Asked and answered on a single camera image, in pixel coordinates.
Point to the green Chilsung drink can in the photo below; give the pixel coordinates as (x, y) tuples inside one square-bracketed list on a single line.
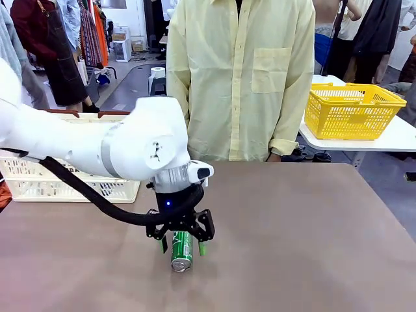
[(182, 250)]

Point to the person in yellow shirt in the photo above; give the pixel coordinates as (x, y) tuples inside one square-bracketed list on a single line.
[(240, 81)]

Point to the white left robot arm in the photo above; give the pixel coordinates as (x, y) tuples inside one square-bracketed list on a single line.
[(97, 146)]

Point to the person's left forearm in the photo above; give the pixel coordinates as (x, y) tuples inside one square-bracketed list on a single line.
[(274, 158)]

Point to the dark grey plastic stool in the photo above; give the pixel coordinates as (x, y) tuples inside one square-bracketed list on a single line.
[(159, 89)]

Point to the seated person in grey trousers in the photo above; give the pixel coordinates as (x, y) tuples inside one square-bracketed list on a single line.
[(408, 113)]

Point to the mannequin with dark apron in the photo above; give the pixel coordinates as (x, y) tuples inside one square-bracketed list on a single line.
[(55, 48)]

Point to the white paper towel roll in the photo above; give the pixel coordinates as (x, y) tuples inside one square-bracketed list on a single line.
[(158, 73)]

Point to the striped patterned hanging cloth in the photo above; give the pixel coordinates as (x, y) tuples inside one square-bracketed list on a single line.
[(91, 35)]

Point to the black caster base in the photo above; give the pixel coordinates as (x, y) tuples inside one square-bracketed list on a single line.
[(312, 157)]

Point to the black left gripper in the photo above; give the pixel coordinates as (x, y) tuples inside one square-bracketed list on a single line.
[(175, 208)]

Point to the orange hanging cloth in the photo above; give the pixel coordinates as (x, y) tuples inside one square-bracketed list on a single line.
[(102, 35)]

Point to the black stand pole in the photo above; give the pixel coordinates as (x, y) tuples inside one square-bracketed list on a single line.
[(334, 32)]

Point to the person in dark clothes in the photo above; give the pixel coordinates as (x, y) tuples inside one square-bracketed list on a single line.
[(377, 29)]

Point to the mannequin with blue skirt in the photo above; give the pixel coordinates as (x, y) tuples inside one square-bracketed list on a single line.
[(325, 35)]

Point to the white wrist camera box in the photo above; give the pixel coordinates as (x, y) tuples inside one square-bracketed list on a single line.
[(203, 172)]

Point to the cardboard box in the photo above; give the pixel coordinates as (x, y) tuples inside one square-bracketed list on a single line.
[(138, 46)]

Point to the yellow plastic shopping basket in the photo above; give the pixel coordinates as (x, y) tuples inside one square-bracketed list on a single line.
[(354, 120)]

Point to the white side table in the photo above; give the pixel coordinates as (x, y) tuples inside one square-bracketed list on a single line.
[(399, 136)]

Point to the small white cabinet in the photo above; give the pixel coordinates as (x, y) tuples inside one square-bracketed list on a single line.
[(122, 47)]

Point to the person in cream shirt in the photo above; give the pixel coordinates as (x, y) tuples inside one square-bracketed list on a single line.
[(349, 26)]

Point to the light blue hanging shirt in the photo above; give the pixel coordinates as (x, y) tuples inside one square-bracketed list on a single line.
[(73, 22)]

